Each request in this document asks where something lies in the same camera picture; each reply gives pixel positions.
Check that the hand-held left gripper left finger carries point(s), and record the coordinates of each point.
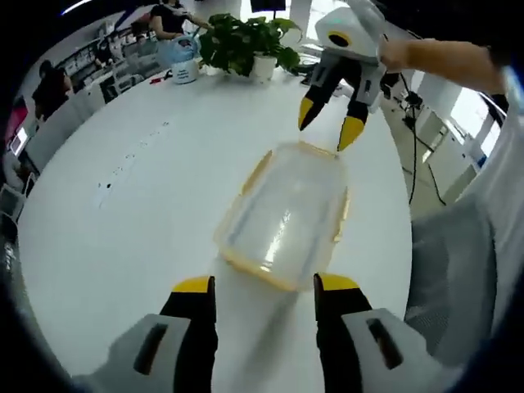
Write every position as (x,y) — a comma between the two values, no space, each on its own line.
(163,352)

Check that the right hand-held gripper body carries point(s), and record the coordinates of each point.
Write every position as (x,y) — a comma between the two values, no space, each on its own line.
(360,37)

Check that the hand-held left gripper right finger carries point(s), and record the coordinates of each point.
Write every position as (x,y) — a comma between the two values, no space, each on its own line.
(360,352)

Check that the clear container with yellow buckles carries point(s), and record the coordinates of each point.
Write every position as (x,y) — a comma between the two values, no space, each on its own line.
(286,213)

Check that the white cabinet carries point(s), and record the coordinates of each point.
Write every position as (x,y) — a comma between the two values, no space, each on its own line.
(446,135)

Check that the potted green plant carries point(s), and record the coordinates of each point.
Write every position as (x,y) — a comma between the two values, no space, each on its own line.
(237,41)

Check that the black screen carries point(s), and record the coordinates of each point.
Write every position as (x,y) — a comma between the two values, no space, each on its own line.
(268,5)

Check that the grey white office chair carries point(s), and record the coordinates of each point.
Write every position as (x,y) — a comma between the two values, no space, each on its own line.
(446,278)

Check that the white cup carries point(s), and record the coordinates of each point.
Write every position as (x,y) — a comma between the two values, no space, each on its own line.
(186,73)

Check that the blue plastic bag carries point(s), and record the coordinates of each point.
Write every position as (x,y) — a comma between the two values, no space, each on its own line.
(180,49)

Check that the small red object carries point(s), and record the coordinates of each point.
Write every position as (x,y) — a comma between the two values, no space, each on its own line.
(157,80)

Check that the white storage shelf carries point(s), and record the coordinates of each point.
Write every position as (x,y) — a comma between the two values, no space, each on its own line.
(82,61)

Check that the white monitor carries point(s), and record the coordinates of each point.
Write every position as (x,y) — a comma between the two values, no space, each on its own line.
(17,141)

